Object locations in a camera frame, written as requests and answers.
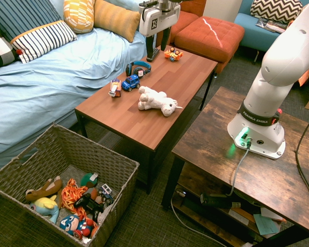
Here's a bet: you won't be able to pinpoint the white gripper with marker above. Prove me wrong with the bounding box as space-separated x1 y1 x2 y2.
139 0 181 62

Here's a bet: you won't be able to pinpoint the white unicorn stuffed toy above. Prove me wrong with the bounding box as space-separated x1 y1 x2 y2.
137 85 184 117

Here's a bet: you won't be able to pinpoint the orange toy robot vehicle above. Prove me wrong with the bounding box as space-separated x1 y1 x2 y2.
163 47 184 62

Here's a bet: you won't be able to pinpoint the blue toy car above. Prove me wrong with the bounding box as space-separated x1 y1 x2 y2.
121 74 141 92

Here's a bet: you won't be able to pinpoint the orange white toy truck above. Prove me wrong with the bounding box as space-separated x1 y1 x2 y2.
108 78 122 98

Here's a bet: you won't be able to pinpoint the grey wicker basket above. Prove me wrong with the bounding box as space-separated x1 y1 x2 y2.
0 123 141 247

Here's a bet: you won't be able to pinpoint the green plush toy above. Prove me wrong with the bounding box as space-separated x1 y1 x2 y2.
80 172 99 189

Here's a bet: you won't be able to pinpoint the toy monster truck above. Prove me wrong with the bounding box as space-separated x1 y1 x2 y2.
96 183 115 206

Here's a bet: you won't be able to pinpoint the black remote control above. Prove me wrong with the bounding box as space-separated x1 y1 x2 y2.
146 47 161 63

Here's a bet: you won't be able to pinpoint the blue black headphones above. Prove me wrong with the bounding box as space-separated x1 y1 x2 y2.
125 60 152 78

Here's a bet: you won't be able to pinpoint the orange armchair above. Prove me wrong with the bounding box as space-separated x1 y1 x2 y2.
156 0 207 48

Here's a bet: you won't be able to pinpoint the mustard yellow pillow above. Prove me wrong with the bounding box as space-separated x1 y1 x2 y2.
93 0 141 43

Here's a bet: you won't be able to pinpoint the orange tufted ottoman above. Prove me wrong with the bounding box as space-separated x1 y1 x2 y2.
174 15 246 74

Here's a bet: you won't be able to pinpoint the reddish wooden coffee table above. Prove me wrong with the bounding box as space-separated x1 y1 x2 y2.
74 43 218 195

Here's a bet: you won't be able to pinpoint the yellow white patterned pillow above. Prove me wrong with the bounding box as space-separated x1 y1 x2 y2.
63 0 96 35

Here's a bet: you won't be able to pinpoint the light blue bed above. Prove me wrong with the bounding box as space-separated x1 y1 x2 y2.
0 0 158 178

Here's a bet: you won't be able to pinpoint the magazines stack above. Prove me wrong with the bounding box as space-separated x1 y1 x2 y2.
254 17 289 34

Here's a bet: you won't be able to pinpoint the white navy striped pillow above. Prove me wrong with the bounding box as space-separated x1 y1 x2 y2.
10 20 78 64

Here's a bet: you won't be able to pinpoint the black white chevron pillow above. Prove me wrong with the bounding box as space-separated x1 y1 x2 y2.
250 0 303 25

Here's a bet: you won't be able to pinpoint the dark blue striped pillow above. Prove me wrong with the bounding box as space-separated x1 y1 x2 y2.
0 0 64 43

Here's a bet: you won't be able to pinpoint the rustic brown wooden table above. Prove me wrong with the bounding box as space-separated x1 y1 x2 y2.
161 86 309 247

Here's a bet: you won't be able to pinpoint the black power brick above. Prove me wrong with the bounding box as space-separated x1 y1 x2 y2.
199 192 234 209

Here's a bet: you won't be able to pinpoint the orange flame plush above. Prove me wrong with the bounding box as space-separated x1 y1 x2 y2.
60 178 90 220

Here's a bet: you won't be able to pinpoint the black game controller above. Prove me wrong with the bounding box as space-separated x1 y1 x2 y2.
74 192 105 222

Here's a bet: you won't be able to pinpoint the brown dog plush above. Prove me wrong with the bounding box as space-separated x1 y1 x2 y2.
25 175 64 203

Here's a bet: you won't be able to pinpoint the blue yellow pony plush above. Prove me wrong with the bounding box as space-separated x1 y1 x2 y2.
28 195 61 225

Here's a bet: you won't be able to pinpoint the Captain America plush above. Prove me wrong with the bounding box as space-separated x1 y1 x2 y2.
59 214 98 240

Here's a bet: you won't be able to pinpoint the white papers on shelf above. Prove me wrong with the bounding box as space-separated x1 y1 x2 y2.
260 206 287 222

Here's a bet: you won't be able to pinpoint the teal paper envelope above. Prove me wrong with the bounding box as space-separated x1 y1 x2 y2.
252 213 282 236

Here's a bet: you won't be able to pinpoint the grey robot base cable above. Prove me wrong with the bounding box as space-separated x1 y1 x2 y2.
226 146 251 197

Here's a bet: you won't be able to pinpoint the thick black cable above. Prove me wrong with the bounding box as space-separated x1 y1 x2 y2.
294 110 309 199

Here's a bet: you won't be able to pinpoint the white floor cable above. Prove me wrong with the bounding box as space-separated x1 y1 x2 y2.
169 197 230 247

